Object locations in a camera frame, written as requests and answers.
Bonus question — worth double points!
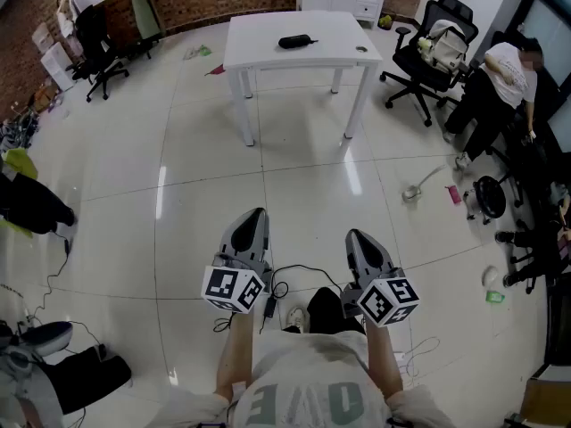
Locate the person's black trousers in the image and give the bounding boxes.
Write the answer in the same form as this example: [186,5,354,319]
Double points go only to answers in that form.
[306,286,365,334]

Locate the white storage box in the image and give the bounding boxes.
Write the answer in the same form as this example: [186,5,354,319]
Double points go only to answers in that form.
[39,42,75,92]

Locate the clear tape roll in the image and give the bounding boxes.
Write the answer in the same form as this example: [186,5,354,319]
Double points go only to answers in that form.
[401,165,447,203]

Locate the white table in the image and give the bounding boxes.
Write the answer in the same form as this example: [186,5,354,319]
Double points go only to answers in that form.
[222,9,384,147]

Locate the black pouch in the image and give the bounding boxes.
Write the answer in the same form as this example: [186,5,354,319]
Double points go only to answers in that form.
[277,34,319,50]

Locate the black power adapter with cable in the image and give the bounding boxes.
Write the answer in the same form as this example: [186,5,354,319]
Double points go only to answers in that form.
[258,264,344,334]

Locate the person's left white shoe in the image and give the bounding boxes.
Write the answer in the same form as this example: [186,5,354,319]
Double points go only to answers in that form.
[285,305,310,333]

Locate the green hanging cloth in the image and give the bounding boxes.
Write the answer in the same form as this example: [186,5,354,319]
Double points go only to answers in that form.
[126,0,161,42]

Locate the green plastic bag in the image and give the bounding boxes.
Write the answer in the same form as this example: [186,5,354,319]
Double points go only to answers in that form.
[183,44,214,61]

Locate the black office chair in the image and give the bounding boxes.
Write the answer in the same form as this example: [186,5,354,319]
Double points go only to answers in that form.
[66,4,130,103]
[379,0,480,128]

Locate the person's right forearm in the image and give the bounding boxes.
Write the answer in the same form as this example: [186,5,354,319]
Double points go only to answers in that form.
[363,323,405,396]

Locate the beige backpack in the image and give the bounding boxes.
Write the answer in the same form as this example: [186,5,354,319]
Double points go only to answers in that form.
[417,19,469,74]

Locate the black round stool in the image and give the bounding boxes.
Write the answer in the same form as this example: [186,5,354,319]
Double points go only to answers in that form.
[463,175,509,226]

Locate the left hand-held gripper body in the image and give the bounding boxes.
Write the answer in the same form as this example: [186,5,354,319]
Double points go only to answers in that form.
[200,251,275,315]

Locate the black cable loop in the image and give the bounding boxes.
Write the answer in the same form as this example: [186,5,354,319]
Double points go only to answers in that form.
[212,312,236,333]

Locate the cardboard box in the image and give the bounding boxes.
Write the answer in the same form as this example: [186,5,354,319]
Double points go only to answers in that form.
[519,376,571,428]

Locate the black floor bag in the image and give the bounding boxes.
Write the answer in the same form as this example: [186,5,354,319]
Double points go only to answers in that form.
[42,345,133,416]

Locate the operator in grey clothing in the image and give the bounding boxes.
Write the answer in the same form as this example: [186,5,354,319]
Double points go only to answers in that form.
[151,330,451,428]

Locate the pile of tangled cables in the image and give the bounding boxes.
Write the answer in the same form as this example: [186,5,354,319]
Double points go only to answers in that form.
[0,113,41,151]

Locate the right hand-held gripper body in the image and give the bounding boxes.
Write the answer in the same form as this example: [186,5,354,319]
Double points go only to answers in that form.
[340,273,421,328]

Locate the person's left forearm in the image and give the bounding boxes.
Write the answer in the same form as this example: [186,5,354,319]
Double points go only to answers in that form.
[213,312,264,399]

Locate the white and navy device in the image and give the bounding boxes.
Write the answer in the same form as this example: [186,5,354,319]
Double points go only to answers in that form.
[17,321,75,356]

